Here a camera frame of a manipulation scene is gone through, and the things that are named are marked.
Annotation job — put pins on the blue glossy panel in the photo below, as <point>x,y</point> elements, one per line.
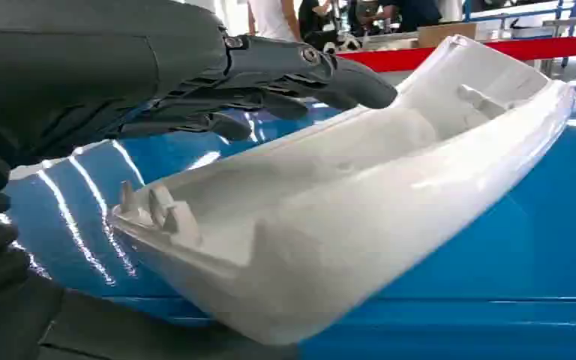
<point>516,248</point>

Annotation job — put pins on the white plastic shell part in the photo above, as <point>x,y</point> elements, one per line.
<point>367,208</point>

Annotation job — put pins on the blue metal railing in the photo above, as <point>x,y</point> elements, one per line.
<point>574,20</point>

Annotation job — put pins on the red barrier band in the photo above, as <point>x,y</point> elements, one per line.
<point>541,47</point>

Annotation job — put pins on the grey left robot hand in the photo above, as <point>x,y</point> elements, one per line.
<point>94,64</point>

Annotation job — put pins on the small brown cardboard box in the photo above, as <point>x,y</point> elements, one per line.
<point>444,35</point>

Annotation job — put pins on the person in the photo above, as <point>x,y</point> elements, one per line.
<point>417,12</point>
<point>273,20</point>
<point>310,20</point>

